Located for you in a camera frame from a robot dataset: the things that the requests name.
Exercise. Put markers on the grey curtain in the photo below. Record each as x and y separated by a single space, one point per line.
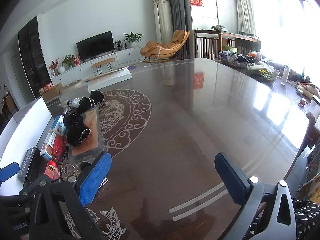
178 10

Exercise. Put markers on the red gift box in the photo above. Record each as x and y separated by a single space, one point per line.
76 60

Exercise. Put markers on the brown cardboard box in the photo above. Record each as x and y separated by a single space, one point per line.
53 92

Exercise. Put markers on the small blue white box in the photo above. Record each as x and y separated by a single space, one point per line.
59 126

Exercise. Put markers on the bag of cotton swabs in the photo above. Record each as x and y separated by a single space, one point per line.
72 103

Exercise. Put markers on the wooden bench with metal legs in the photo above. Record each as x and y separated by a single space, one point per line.
102 61

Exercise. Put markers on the bowl of green yellow things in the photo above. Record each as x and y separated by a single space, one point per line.
262 73

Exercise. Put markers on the wooden dining furniture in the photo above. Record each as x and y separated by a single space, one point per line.
7 105

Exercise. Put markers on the white curtain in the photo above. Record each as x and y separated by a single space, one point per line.
243 5

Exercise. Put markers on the flat white box orange lid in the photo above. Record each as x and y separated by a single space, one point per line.
112 78

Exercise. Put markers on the white bottle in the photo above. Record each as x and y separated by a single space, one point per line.
285 75

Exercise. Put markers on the bushy green potted plant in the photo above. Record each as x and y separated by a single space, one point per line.
67 60

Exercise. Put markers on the clear plastic packet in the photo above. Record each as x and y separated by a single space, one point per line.
87 143

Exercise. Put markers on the black cloth bundle rubber band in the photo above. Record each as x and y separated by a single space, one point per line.
75 130

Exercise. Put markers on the orange boxes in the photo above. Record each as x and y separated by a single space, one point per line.
45 88

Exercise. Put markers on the purple mat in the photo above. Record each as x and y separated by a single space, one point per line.
132 67

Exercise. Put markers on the white television cabinet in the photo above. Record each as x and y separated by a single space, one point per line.
125 55

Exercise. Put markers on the large green potted plant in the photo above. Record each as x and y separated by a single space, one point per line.
132 38

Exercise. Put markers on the orange rocking chair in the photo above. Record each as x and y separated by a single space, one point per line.
162 48

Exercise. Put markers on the gold tube with clear cap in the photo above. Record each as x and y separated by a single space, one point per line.
65 111

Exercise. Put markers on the round white vase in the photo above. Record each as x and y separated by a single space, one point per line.
61 69

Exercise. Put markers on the black television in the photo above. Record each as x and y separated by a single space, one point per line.
95 45

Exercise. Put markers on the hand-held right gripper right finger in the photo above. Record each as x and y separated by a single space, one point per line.
230 180

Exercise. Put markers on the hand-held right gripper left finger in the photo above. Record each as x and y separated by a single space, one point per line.
93 177

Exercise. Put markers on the small red jar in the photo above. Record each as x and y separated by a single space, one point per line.
303 102

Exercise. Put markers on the blue white carton box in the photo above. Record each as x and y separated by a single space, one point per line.
48 145

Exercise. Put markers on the red gold foil packet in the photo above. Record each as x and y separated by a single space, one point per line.
51 168

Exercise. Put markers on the clear plastic hair clip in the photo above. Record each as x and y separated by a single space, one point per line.
68 170

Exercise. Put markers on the small green potted plant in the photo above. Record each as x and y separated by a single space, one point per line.
118 43

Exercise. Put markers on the red flowers in vase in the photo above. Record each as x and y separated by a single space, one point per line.
53 66

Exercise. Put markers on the pile of small packets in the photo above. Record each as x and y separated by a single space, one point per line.
232 55

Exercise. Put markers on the wooden chair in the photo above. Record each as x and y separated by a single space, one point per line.
207 43

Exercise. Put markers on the white container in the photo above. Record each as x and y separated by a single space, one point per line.
315 107

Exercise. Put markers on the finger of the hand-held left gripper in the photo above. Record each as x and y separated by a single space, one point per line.
8 172

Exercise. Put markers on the black cloth bundle beaded trim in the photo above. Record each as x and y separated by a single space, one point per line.
92 98

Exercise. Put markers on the white standing air conditioner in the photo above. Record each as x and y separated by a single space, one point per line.
162 17

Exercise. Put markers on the colourful patterned cloth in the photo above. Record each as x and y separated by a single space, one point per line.
312 177

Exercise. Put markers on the black printed box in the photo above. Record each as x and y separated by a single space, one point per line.
28 163

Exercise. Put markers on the white cardboard box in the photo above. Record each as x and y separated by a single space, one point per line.
25 130

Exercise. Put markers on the black display cabinet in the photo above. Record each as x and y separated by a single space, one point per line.
32 55

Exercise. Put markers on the person's dark patterned clothing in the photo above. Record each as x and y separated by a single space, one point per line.
307 217

